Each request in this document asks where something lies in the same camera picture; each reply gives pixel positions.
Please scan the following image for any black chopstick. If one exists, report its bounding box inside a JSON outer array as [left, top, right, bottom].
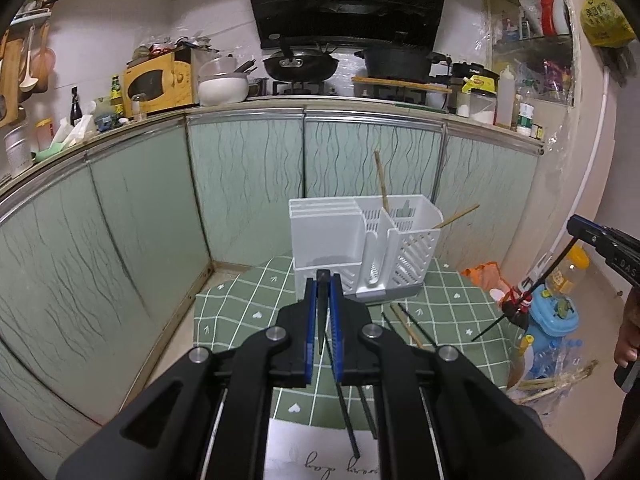
[[397, 304, 438, 348], [317, 269, 331, 358], [381, 312, 396, 332], [356, 386, 378, 440], [473, 237, 578, 341], [324, 335, 361, 460]]

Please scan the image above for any brown bamboo chopstick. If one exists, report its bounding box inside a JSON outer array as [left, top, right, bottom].
[[373, 149, 390, 214], [390, 304, 425, 349], [432, 204, 480, 230]]

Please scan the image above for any person's right hand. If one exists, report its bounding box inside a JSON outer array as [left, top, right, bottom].
[[614, 287, 640, 368]]

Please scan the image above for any yellow capped plastic jar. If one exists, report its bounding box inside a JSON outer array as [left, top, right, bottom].
[[546, 244, 590, 297]]

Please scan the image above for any blue plastic container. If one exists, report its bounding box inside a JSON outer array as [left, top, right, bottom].
[[525, 286, 579, 370]]

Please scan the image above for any green checked tablecloth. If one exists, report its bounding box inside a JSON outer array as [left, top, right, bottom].
[[193, 256, 522, 430]]

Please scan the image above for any white plastic utensil holder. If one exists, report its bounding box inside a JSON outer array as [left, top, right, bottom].
[[288, 194, 444, 304]]

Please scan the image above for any orange plastic bag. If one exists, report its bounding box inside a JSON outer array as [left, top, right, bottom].
[[461, 261, 512, 304]]

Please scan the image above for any white squeeze bottle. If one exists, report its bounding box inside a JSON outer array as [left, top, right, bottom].
[[495, 65, 515, 129]]

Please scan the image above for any black wok pan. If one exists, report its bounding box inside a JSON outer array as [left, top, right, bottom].
[[264, 40, 338, 82]]

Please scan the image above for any yellow microwave oven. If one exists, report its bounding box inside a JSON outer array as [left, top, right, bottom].
[[122, 48, 201, 118]]

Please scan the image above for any black cooking pot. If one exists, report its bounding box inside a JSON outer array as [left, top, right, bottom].
[[355, 47, 451, 82]]

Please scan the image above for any black range hood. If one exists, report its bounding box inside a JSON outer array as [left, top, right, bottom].
[[250, 0, 445, 50]]

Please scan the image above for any wooden cutting board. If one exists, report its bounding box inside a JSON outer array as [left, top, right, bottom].
[[1, 37, 23, 127]]

